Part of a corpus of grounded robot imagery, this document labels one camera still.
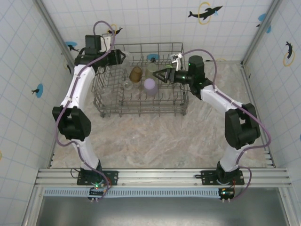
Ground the aluminium frame post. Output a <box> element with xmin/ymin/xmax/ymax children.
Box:
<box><xmin>35</xmin><ymin>0</ymin><xmax>78</xmax><ymax>70</ymax></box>
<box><xmin>241</xmin><ymin>0</ymin><xmax>282</xmax><ymax>66</ymax></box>

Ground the light blue slotted cable duct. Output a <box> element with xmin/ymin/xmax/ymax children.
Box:
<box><xmin>44</xmin><ymin>187</ymin><xmax>223</xmax><ymax>198</ymax></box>

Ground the amber plastic cup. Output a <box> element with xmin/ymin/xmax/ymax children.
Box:
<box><xmin>129</xmin><ymin>66</ymin><xmax>143</xmax><ymax>83</ymax></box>

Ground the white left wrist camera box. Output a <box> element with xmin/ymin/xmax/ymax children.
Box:
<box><xmin>101</xmin><ymin>34</ymin><xmax>112</xmax><ymax>52</ymax></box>

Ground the grey metal panel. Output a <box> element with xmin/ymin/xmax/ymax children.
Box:
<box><xmin>40</xmin><ymin>196</ymin><xmax>289</xmax><ymax>226</ymax></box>

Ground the aluminium mounting rail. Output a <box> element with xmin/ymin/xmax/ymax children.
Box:
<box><xmin>34</xmin><ymin>167</ymin><xmax>292</xmax><ymax>188</ymax></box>

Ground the lilac plastic cup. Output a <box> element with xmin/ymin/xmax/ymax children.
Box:
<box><xmin>143</xmin><ymin>78</ymin><xmax>158</xmax><ymax>96</ymax></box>

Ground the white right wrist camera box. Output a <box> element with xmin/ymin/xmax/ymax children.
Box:
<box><xmin>169</xmin><ymin>53</ymin><xmax>183</xmax><ymax>71</ymax></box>

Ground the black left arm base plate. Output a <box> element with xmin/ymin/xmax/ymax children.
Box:
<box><xmin>77</xmin><ymin>169</ymin><xmax>119</xmax><ymax>186</ymax></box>

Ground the large black dolphin ring sticker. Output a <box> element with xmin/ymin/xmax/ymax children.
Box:
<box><xmin>187</xmin><ymin>1</ymin><xmax>223</xmax><ymax>25</ymax></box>

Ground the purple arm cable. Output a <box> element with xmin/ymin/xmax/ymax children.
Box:
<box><xmin>55</xmin><ymin>20</ymin><xmax>116</xmax><ymax>201</ymax></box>
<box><xmin>181</xmin><ymin>48</ymin><xmax>272</xmax><ymax>202</ymax></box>

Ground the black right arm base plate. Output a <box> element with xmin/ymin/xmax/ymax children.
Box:
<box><xmin>201</xmin><ymin>169</ymin><xmax>245</xmax><ymax>186</ymax></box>

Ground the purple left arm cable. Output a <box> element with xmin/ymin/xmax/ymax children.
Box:
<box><xmin>55</xmin><ymin>20</ymin><xmax>116</xmax><ymax>201</ymax></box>

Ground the grey wire dish rack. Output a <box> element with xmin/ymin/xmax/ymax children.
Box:
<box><xmin>93</xmin><ymin>41</ymin><xmax>190</xmax><ymax>118</ymax></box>

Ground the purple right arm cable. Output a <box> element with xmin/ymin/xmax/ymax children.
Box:
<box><xmin>181</xmin><ymin>48</ymin><xmax>272</xmax><ymax>202</ymax></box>

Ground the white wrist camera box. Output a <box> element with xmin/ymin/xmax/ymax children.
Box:
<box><xmin>169</xmin><ymin>53</ymin><xmax>183</xmax><ymax>71</ymax></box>
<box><xmin>101</xmin><ymin>34</ymin><xmax>112</xmax><ymax>52</ymax></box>

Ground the aluminium floor rail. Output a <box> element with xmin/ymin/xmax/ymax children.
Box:
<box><xmin>240</xmin><ymin>62</ymin><xmax>276</xmax><ymax>168</ymax></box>

